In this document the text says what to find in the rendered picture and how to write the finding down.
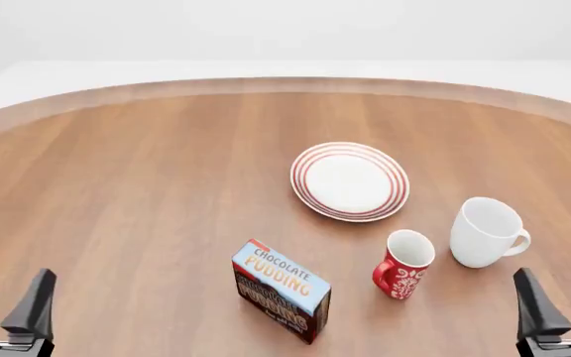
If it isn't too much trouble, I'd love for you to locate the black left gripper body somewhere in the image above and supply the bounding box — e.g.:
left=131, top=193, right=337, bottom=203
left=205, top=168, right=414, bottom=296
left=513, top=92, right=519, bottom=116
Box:
left=0, top=332, right=56, bottom=357

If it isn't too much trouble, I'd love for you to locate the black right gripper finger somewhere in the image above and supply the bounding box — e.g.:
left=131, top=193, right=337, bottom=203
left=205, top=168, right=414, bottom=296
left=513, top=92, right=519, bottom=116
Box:
left=513, top=267, right=571, bottom=340

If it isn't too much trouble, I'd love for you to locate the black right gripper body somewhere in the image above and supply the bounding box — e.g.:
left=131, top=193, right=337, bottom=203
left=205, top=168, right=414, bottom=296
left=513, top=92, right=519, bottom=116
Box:
left=514, top=332, right=571, bottom=357

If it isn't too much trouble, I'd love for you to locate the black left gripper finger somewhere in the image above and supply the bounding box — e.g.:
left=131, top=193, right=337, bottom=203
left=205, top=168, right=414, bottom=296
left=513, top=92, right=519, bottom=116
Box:
left=0, top=268, right=57, bottom=340

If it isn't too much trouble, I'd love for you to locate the white plate with red rings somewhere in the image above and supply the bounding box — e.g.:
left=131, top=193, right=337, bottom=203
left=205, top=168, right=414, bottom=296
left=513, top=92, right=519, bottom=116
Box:
left=289, top=141, right=411, bottom=223

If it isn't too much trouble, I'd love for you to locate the chocolate pudding box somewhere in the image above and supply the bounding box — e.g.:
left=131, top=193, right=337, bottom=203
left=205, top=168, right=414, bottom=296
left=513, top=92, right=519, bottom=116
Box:
left=231, top=238, right=332, bottom=345

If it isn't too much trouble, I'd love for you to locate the white mug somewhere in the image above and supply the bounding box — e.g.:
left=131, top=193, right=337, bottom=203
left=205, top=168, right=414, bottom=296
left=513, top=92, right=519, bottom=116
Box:
left=449, top=196, right=532, bottom=269

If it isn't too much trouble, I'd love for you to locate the red patterned mug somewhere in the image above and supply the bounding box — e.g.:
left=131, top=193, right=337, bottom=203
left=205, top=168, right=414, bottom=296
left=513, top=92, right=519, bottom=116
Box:
left=372, top=229, right=436, bottom=300

